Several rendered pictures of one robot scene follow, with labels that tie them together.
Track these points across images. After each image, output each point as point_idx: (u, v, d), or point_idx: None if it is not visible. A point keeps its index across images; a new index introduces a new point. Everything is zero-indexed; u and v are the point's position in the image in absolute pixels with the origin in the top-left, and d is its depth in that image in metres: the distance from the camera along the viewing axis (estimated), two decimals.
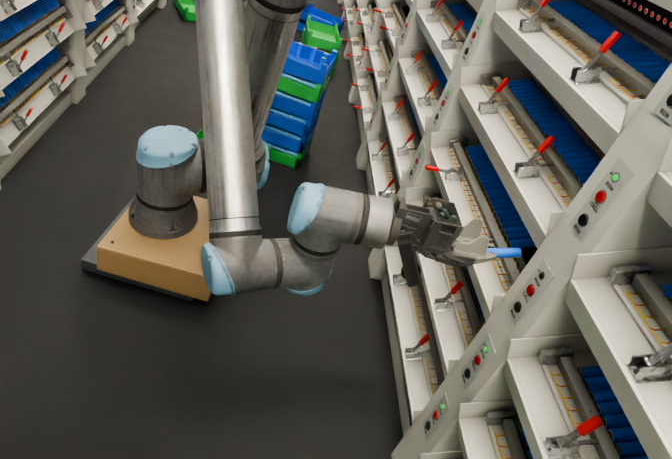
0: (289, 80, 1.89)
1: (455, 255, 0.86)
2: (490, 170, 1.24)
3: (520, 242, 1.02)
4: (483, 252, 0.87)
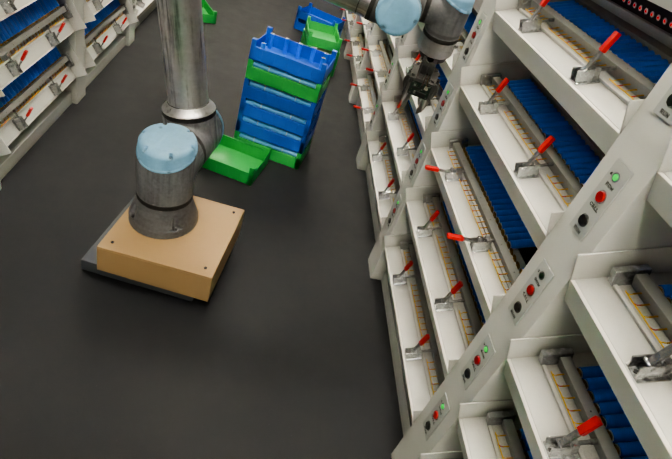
0: (289, 80, 1.89)
1: (406, 81, 1.34)
2: (490, 170, 1.24)
3: (520, 242, 1.02)
4: (402, 99, 1.38)
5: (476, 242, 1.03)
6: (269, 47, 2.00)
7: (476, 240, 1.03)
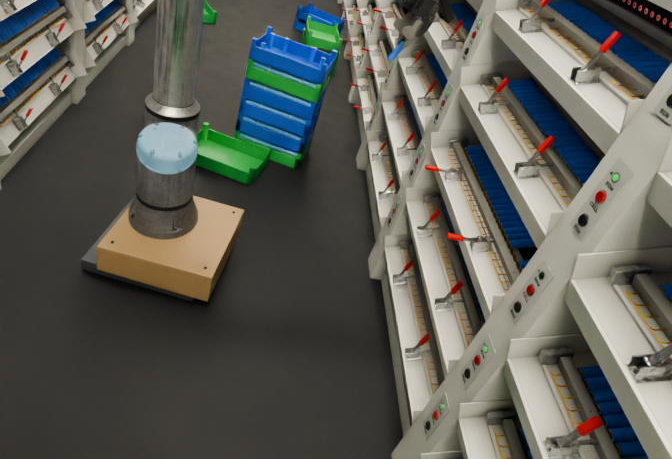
0: (289, 80, 1.89)
1: (410, 12, 1.38)
2: (490, 170, 1.24)
3: (520, 242, 1.02)
4: (399, 29, 1.39)
5: (476, 242, 1.03)
6: (269, 47, 2.00)
7: (476, 240, 1.03)
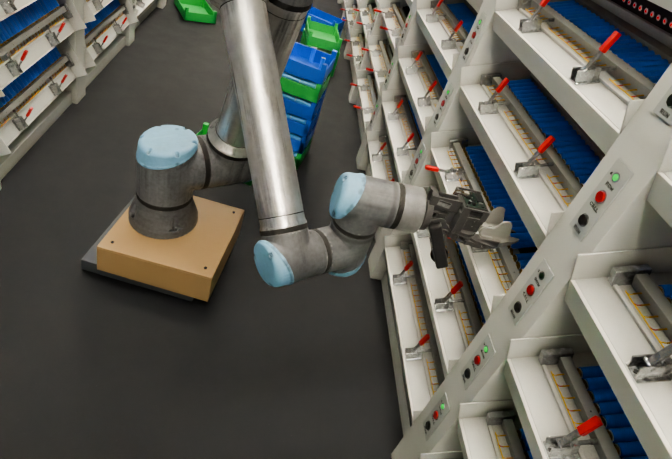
0: (289, 80, 1.89)
1: (481, 239, 0.94)
2: (490, 170, 1.24)
3: (520, 242, 1.02)
4: (506, 236, 0.95)
5: None
6: None
7: None
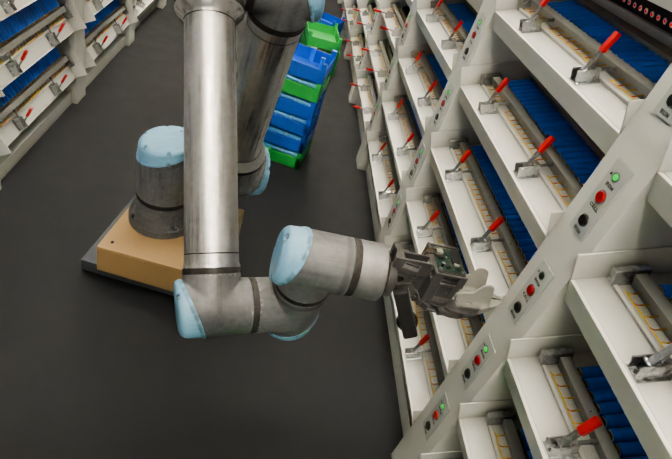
0: (289, 80, 1.89)
1: (458, 307, 0.77)
2: (496, 169, 1.24)
3: (528, 241, 1.02)
4: (487, 301, 0.78)
5: (482, 240, 1.03)
6: None
7: (482, 239, 1.03)
